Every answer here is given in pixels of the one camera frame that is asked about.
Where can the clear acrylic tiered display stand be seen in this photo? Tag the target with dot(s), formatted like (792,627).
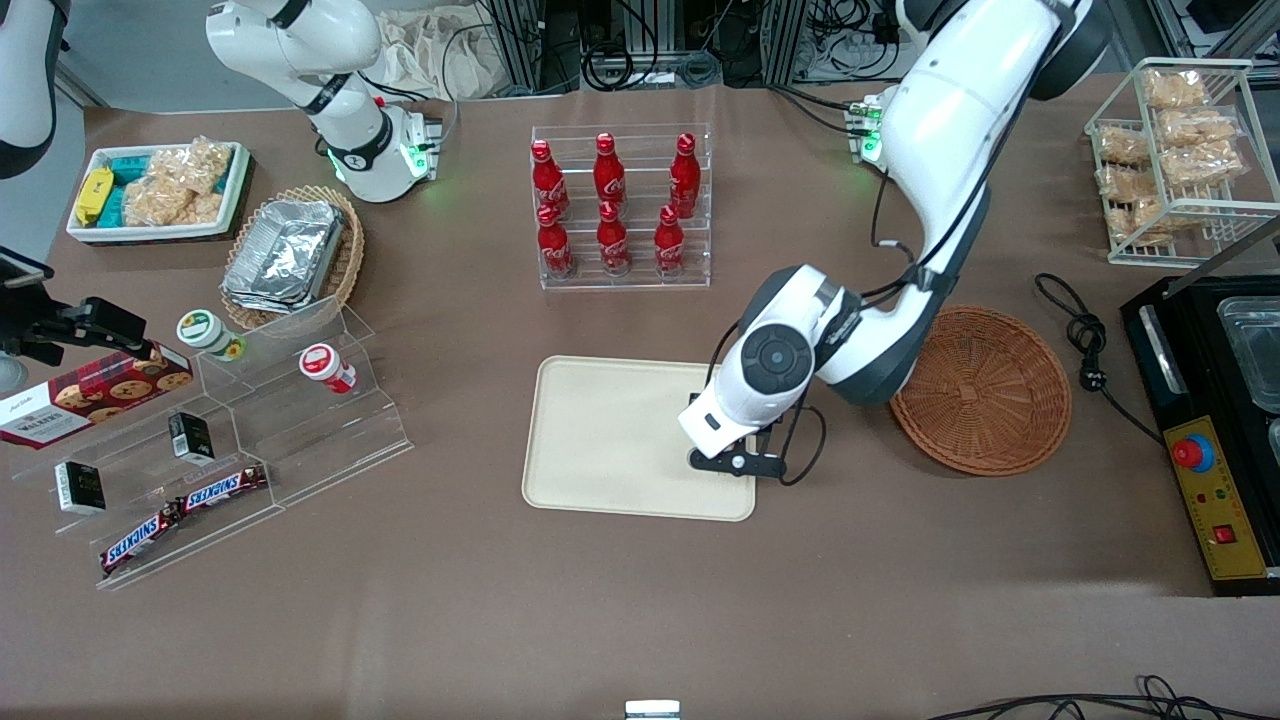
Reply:
(300,440)

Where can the small jar with green lid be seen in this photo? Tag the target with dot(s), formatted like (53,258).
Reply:
(200,330)

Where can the Snickers chocolate bar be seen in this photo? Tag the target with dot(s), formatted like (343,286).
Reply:
(138,538)
(222,488)

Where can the black box with gold print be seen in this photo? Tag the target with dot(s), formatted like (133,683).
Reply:
(82,487)

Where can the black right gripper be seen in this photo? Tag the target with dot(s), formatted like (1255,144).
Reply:
(62,327)

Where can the white rectangular snack bin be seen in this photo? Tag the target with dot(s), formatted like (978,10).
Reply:
(140,233)

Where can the teal snack pack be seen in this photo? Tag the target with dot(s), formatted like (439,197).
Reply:
(128,168)
(113,207)

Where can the grey appliance lid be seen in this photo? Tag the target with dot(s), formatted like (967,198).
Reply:
(1220,262)

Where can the aluminium foil container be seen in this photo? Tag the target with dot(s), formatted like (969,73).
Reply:
(285,250)
(255,302)

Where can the oval light wicker basket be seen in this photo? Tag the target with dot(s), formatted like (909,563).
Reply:
(347,260)

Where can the round brown wicker basket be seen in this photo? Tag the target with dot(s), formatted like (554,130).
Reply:
(985,395)

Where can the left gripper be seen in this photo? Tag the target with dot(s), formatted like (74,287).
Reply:
(693,397)

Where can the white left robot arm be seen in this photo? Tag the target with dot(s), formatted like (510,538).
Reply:
(950,120)

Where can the clear acrylic bottle rack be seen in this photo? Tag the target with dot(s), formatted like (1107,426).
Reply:
(640,283)

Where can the yellow snack pack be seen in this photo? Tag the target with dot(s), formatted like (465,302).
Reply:
(93,195)

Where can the clear food container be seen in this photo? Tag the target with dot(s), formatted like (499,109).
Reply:
(1255,350)

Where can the beige cloth bag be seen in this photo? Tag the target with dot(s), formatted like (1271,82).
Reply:
(430,60)

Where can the bagged beige snack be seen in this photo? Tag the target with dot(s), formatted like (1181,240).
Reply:
(1135,222)
(1173,88)
(1122,145)
(1200,126)
(1200,165)
(1125,183)

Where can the bagged puffed rice cracker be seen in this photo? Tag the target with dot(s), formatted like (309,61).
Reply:
(155,203)
(190,162)

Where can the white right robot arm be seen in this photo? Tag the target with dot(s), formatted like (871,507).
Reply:
(340,130)

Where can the cream plastic serving tray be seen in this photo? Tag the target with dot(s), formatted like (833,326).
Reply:
(610,440)

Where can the red cola bottle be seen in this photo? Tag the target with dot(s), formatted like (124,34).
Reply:
(669,245)
(553,247)
(609,172)
(684,177)
(613,242)
(548,180)

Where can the small jar with red lid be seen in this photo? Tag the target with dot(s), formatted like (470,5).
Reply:
(320,362)

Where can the small black box with barcode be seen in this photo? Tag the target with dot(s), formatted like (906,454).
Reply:
(190,438)

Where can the red tartan Walkers cookie box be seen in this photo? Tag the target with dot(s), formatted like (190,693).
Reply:
(110,390)

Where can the aluminium frame post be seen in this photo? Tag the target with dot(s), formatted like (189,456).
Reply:
(520,45)
(785,40)

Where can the black appliance with yellow panel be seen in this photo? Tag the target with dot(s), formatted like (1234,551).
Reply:
(1150,340)

